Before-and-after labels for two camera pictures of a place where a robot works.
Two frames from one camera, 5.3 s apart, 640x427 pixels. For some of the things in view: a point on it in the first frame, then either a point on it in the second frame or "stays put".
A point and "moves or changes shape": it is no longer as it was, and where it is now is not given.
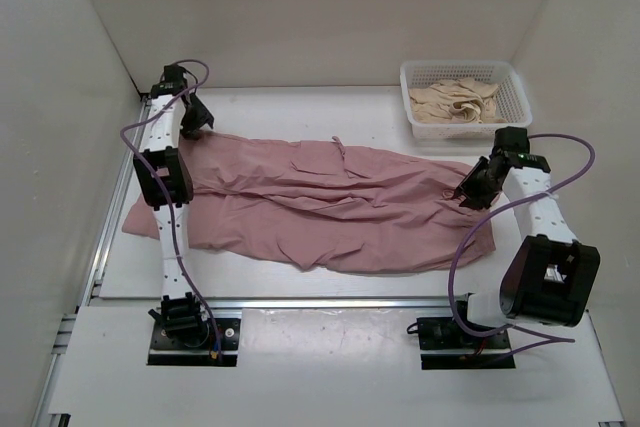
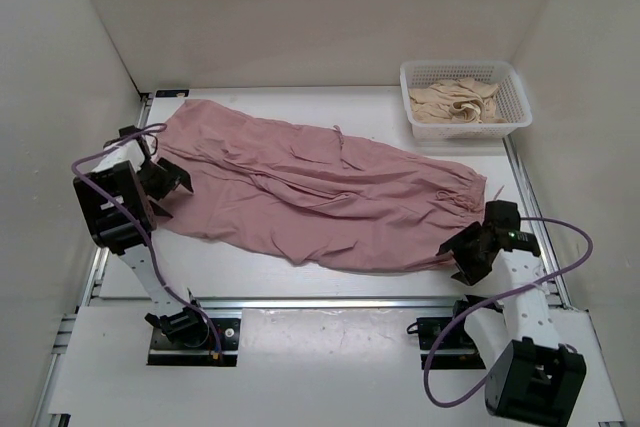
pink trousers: (322, 206) moves or changes shape
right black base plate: (443, 333) stays put
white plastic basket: (463, 99) stays put
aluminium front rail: (326, 302) stays put
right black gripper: (480, 201) -> (475, 272)
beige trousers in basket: (456, 100) stays put
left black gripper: (202, 117) -> (172, 173)
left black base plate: (221, 347) stays put
